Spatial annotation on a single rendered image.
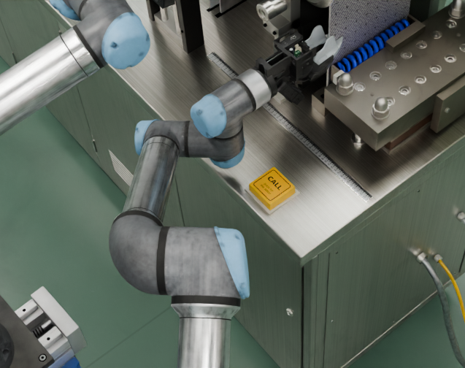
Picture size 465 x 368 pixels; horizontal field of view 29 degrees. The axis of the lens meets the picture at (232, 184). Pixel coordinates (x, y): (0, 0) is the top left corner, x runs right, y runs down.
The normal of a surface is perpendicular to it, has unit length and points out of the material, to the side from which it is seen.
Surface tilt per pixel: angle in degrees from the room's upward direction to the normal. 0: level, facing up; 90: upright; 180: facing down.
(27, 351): 0
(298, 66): 90
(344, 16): 90
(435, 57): 0
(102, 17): 14
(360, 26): 90
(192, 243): 1
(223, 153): 90
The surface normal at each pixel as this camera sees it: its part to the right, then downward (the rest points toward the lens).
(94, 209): -0.06, -0.57
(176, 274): -0.09, 0.25
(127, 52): 0.48, 0.70
